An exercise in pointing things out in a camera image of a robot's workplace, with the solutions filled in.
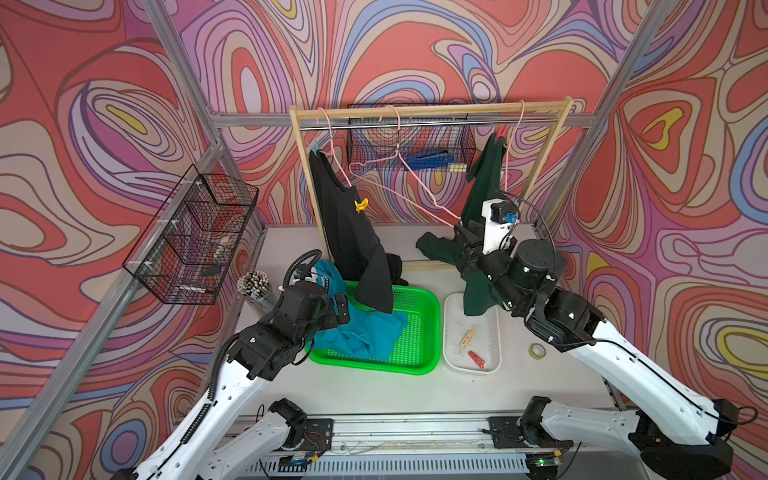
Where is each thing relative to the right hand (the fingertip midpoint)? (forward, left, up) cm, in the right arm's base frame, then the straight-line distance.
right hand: (461, 233), depth 60 cm
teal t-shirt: (-6, +22, -35) cm, 41 cm away
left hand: (-5, +28, -18) cm, 33 cm away
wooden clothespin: (-5, -8, -40) cm, 41 cm away
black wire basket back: (+53, +15, -9) cm, 56 cm away
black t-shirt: (+15, +26, -16) cm, 34 cm away
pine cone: (+5, +52, -22) cm, 57 cm away
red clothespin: (-12, -10, -41) cm, 44 cm away
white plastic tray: (-6, -9, -41) cm, 43 cm away
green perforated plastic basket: (-7, +8, -42) cm, 44 cm away
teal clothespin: (+50, +39, -8) cm, 64 cm away
